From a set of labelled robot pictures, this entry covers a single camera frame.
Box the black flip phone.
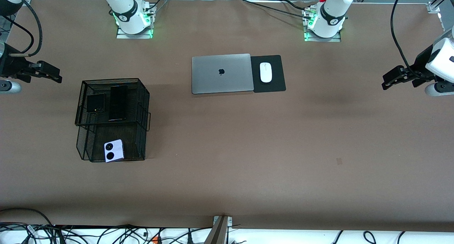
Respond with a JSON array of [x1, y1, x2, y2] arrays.
[[87, 93, 105, 113]]

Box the black slab smartphone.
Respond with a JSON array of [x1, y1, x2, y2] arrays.
[[108, 85, 128, 122]]

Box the lilac flip phone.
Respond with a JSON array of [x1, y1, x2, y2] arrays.
[[104, 139, 124, 163]]

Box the black two-tier mesh tray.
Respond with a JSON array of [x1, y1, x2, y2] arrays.
[[74, 78, 151, 163]]

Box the black mouse pad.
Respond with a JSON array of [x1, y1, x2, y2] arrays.
[[250, 55, 287, 93]]

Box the white computer mouse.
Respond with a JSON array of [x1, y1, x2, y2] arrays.
[[260, 62, 273, 83]]

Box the silver closed laptop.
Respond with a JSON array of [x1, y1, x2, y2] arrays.
[[192, 53, 254, 95]]

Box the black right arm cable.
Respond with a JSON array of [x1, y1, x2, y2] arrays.
[[0, 0, 43, 57]]

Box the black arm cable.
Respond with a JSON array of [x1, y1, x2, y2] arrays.
[[0, 0, 43, 57], [390, 0, 423, 78]]

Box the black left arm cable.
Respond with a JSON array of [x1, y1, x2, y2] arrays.
[[390, 0, 423, 78]]

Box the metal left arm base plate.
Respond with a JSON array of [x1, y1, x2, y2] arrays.
[[304, 29, 342, 42]]

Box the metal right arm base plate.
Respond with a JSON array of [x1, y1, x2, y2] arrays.
[[116, 26, 154, 39]]

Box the thin black table cable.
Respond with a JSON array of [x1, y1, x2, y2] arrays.
[[282, 0, 309, 10]]

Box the black floor cable loop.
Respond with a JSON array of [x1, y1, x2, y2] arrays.
[[0, 208, 54, 227]]

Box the thick black table cable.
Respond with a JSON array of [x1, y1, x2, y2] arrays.
[[242, 0, 312, 19]]

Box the tangled black floor cables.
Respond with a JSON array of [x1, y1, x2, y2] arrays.
[[0, 223, 213, 244]]

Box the grey metal camera mount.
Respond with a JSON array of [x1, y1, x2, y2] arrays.
[[204, 216, 233, 244]]

